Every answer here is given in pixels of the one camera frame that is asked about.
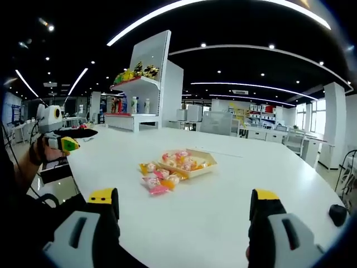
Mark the large white box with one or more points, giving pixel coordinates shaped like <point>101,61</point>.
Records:
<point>194,113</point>

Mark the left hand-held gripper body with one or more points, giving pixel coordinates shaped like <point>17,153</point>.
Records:
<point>47,120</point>

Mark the person's left hand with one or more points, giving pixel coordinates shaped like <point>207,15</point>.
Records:
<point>53,155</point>

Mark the white upright panel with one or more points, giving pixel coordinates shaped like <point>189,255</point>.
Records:
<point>174,95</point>

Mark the white table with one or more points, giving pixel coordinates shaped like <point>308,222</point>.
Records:
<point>195,217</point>

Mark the black yellow snack packet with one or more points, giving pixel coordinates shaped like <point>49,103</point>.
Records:
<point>138,68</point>
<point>151,72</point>

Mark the ceiling air vent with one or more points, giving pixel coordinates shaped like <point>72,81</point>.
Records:
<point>240,91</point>

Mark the white green drink bottle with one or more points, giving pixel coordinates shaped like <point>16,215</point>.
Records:
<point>134,104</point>

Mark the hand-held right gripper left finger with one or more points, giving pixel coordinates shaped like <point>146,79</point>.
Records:
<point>83,237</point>

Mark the blue white wall poster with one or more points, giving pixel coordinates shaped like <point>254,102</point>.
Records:
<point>12,109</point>

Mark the yellow green snack packet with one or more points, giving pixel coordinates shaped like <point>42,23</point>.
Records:
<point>124,76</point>

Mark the black rounded object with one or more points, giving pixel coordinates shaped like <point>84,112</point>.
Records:
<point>338,215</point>

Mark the small white box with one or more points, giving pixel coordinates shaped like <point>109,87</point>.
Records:
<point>181,115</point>

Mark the storage shelf with white boxes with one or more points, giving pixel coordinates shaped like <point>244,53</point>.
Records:
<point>262,113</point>

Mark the white yellow drink bottle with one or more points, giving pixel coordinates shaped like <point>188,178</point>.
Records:
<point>147,105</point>

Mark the black wrist band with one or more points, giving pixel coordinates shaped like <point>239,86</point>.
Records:
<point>35,153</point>

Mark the white desk with drawers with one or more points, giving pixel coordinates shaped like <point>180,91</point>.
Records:
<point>267,135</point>

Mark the long ceiling light strip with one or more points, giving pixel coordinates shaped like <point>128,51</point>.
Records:
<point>125,33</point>

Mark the white display shelf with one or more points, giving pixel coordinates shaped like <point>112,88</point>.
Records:
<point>150,50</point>

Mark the cream hexagonal bowl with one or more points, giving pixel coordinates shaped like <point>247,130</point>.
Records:
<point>205,171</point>

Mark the blue drink bottle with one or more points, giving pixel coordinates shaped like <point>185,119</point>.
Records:
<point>125,104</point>

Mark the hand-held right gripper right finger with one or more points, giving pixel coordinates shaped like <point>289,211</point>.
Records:
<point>267,237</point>

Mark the grey mesh office chair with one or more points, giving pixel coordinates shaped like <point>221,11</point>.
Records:
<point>216,123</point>

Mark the heap of marshmallows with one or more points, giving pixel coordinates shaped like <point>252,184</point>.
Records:
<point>156,186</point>

